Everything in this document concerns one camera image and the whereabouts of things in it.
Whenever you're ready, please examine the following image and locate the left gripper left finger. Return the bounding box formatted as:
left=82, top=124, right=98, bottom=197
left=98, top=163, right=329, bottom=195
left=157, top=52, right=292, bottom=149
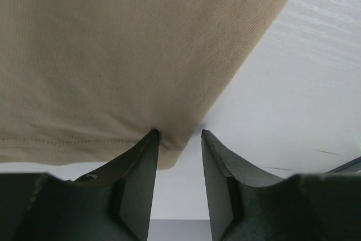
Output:
left=1, top=130, right=159, bottom=240

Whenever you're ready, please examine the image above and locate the beige t shirt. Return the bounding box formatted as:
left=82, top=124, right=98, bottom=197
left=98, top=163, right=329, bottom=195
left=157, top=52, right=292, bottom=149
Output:
left=1, top=0, right=287, bottom=169

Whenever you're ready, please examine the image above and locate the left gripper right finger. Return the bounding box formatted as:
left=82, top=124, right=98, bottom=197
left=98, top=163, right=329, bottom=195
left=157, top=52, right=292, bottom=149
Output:
left=201, top=130, right=360, bottom=240

